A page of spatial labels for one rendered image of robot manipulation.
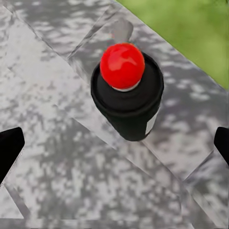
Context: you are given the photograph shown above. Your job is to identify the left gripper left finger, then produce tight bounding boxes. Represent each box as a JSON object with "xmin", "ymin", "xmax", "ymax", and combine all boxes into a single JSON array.
[{"xmin": 0, "ymin": 127, "xmax": 25, "ymax": 184}]

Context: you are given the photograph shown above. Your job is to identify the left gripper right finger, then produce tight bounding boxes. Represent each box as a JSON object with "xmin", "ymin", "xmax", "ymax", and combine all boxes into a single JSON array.
[{"xmin": 214, "ymin": 126, "xmax": 229, "ymax": 164}]

